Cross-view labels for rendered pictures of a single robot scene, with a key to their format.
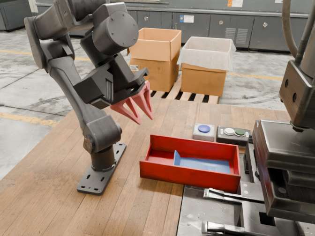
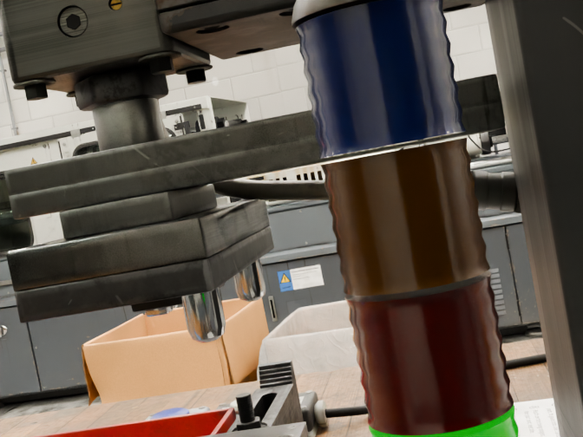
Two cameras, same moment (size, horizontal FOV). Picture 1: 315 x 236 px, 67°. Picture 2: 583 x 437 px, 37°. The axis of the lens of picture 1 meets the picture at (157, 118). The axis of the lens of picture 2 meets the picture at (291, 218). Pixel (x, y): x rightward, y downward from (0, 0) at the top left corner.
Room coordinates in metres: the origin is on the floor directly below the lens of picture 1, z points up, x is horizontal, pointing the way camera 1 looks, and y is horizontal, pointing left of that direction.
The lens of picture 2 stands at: (-0.24, -0.26, 1.15)
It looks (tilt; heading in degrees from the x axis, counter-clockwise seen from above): 3 degrees down; 357
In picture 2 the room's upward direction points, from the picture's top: 11 degrees counter-clockwise
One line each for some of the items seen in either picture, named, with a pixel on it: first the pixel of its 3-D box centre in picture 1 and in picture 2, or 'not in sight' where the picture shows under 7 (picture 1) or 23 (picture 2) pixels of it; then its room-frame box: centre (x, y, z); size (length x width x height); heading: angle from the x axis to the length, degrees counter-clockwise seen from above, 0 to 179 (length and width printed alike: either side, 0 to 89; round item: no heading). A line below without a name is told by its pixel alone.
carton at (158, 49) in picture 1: (154, 58); (188, 398); (2.82, 0.03, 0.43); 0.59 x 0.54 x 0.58; 164
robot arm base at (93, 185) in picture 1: (102, 155); not in sight; (0.50, 0.15, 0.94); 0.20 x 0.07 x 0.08; 168
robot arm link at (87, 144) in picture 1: (102, 137); not in sight; (0.49, 0.14, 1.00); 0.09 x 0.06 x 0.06; 133
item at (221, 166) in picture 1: (201, 164); not in sight; (0.48, -0.12, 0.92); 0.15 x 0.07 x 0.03; 82
